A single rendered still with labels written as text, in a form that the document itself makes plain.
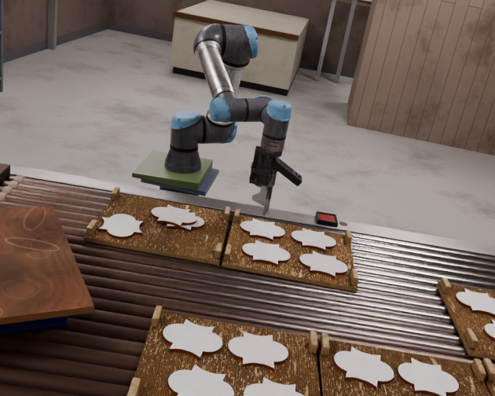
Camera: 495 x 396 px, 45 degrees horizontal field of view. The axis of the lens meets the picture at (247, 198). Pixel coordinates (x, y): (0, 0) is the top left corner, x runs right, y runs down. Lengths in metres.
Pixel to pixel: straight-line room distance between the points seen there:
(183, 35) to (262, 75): 1.12
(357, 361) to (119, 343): 0.57
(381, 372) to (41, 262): 0.85
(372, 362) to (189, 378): 0.46
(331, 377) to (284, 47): 6.54
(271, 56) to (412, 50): 1.81
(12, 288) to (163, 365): 0.37
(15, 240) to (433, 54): 5.90
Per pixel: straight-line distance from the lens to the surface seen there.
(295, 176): 1.93
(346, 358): 1.53
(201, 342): 1.47
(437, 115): 7.17
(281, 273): 1.82
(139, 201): 2.12
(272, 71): 7.83
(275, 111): 1.85
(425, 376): 1.57
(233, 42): 2.22
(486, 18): 7.06
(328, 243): 2.03
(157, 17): 10.26
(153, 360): 1.42
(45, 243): 1.62
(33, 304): 1.39
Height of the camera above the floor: 1.84
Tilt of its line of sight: 24 degrees down
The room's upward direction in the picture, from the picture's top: 10 degrees clockwise
